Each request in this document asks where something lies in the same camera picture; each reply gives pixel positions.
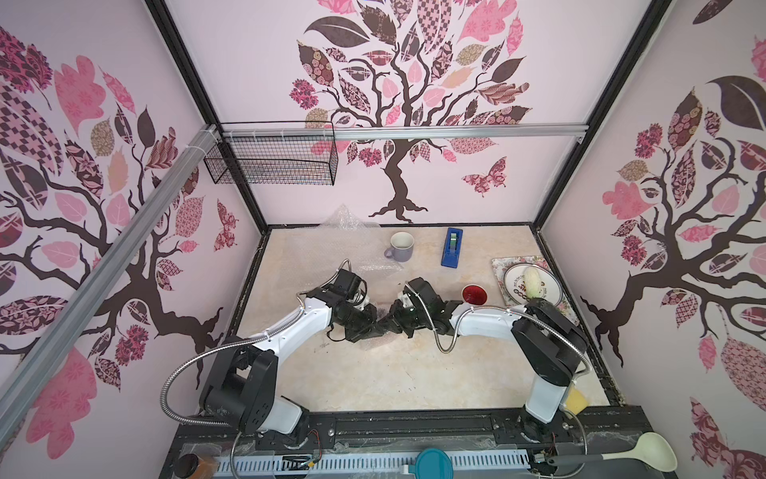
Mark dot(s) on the rear aluminium frame bar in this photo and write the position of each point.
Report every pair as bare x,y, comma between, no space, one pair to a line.
406,133

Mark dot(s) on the cream plastic ladle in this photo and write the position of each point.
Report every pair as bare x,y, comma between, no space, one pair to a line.
652,449

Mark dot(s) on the yellow green sponge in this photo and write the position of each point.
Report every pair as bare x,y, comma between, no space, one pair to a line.
574,401

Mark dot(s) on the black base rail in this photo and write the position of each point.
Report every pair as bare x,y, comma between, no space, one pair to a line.
597,429

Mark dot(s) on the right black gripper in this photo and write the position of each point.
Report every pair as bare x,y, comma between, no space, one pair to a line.
409,319

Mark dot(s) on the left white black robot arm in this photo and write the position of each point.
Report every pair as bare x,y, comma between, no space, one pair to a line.
241,387

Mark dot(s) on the black wire basket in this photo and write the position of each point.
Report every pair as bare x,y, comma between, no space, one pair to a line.
298,153

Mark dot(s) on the white mug red inside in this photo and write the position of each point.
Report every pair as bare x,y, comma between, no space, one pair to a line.
474,295

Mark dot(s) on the clear bubble wrap sheet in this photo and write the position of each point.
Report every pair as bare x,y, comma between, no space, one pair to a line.
384,339
345,237

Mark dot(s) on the flexible metal conduit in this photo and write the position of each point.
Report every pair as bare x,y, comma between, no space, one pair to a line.
553,345
322,289

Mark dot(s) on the round white plate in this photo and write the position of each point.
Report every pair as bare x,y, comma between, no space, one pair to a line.
514,283

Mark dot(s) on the teal round lid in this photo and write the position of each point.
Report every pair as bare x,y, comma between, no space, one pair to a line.
431,463

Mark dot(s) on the brown jar black lid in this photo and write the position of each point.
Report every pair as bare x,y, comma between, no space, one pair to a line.
193,466

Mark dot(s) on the lavender mug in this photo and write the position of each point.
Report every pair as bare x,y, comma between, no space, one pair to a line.
401,247

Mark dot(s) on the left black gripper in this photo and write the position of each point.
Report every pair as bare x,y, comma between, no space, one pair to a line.
371,328

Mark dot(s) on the white slotted cable duct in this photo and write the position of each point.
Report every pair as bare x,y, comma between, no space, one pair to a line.
367,464

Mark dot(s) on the left flexible metal conduit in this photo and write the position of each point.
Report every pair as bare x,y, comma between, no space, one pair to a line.
322,289

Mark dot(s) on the aluminium frame bar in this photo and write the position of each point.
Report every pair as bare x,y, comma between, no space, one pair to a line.
34,372
406,133

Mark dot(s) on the white artificial rose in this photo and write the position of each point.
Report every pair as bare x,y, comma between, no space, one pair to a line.
534,286

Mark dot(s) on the left aluminium frame bar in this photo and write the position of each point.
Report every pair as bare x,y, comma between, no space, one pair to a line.
34,372

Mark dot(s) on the blue tape dispenser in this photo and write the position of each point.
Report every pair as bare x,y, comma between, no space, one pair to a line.
452,248

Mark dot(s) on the right flexible metal conduit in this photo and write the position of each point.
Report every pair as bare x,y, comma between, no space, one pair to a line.
553,345

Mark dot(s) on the floral square placemat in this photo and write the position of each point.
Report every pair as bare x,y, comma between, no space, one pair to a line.
501,264

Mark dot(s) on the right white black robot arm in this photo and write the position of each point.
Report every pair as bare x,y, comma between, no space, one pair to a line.
545,400

